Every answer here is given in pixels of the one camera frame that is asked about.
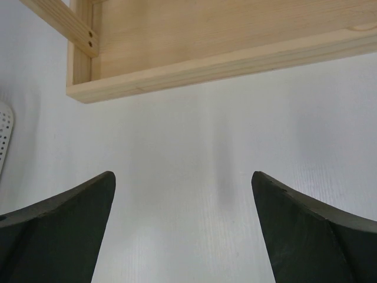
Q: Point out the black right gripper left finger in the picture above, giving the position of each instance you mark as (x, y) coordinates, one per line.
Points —
(57, 239)

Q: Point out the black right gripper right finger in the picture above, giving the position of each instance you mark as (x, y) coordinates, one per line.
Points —
(310, 241)

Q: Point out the white perforated laundry basket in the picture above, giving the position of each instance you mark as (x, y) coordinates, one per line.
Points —
(6, 125)

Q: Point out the wooden clothes rack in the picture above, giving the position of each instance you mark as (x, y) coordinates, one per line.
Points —
(124, 48)

